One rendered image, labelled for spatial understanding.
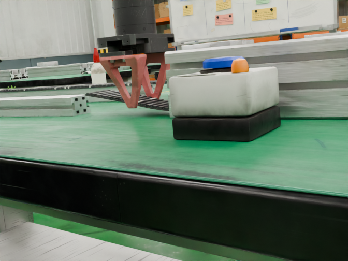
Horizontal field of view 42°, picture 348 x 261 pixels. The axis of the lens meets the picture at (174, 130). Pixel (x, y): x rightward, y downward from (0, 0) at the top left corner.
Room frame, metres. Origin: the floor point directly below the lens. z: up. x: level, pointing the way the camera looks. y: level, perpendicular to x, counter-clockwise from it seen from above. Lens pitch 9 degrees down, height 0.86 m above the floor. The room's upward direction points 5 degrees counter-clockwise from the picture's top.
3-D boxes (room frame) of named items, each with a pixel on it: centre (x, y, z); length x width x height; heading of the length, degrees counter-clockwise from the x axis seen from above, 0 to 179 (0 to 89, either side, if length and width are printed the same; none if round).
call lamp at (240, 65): (0.40, -0.06, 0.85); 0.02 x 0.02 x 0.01
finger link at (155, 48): (0.67, 0.03, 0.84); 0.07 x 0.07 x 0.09; 57
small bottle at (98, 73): (1.21, 0.18, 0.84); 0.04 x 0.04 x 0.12
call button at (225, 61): (0.44, -0.05, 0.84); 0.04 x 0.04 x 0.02
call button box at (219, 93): (0.45, -0.06, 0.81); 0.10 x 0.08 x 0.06; 147
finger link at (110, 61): (0.65, 0.05, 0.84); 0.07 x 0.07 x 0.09; 57
